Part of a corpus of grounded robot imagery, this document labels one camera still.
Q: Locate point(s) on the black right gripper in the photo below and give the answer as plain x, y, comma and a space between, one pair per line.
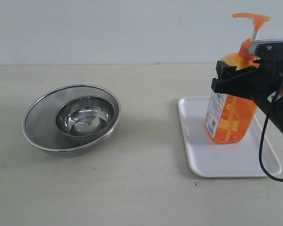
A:
262, 85

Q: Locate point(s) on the orange dish soap pump bottle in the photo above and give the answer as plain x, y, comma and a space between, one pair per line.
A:
228, 117

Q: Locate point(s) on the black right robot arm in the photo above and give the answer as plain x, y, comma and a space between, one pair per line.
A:
275, 118

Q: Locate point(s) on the small stainless steel bowl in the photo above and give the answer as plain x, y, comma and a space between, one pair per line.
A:
85, 119

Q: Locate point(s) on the white plastic tray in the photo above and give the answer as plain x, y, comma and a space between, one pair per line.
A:
209, 159

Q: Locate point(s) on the steel mesh colander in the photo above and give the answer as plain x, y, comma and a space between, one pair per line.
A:
39, 127

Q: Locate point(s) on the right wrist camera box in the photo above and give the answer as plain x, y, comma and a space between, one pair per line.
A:
269, 49

